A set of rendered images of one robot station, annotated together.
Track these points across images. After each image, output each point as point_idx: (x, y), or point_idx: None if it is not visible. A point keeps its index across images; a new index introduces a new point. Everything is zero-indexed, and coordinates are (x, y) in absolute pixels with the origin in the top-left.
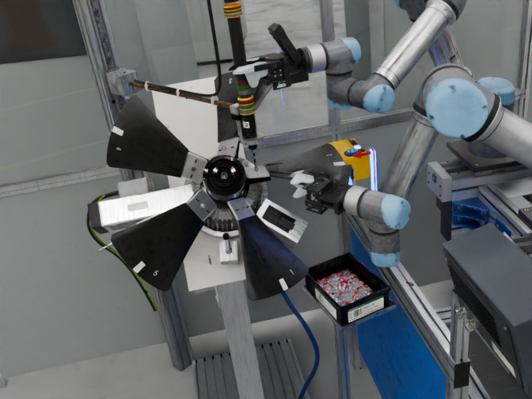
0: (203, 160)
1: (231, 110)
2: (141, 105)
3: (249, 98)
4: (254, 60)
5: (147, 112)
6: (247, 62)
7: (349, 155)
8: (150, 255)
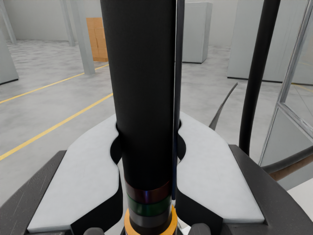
0: (173, 202)
1: None
2: (226, 97)
3: (126, 224)
4: (176, 175)
5: (220, 107)
6: (185, 149)
7: None
8: None
